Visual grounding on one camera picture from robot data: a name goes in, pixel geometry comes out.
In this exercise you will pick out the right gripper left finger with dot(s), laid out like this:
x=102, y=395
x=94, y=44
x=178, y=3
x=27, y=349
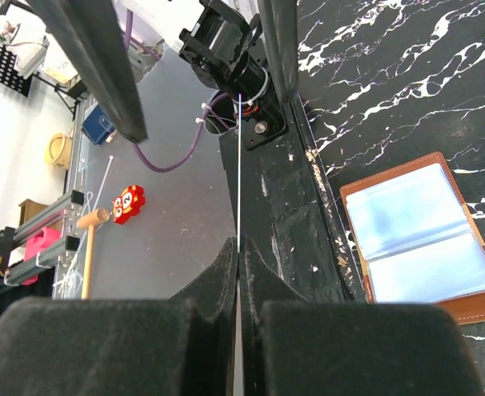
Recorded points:
x=183, y=345

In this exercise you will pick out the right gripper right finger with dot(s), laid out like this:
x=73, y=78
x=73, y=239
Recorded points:
x=292, y=346

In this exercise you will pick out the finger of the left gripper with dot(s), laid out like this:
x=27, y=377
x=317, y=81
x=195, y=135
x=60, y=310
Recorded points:
x=279, y=23
x=89, y=34

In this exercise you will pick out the black VIP credit card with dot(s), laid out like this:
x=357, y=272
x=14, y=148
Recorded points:
x=239, y=338

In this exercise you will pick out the brown leather card holder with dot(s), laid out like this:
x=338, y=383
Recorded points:
x=466, y=309

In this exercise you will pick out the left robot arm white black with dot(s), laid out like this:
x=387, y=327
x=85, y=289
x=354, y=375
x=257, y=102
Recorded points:
x=254, y=61

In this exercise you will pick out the blue card holder background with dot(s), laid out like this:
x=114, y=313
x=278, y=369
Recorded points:
x=96, y=126

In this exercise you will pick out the white zip tie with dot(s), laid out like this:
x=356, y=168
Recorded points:
x=92, y=200

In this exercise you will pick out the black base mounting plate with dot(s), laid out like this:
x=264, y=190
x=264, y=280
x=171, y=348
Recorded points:
x=291, y=212

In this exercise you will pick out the red owl toy block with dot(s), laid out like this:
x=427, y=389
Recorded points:
x=128, y=204

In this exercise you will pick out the small wooden toy hammer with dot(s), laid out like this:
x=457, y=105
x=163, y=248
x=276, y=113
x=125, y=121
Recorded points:
x=90, y=222

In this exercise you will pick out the pink plastic object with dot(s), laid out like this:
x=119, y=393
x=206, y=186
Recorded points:
x=39, y=242

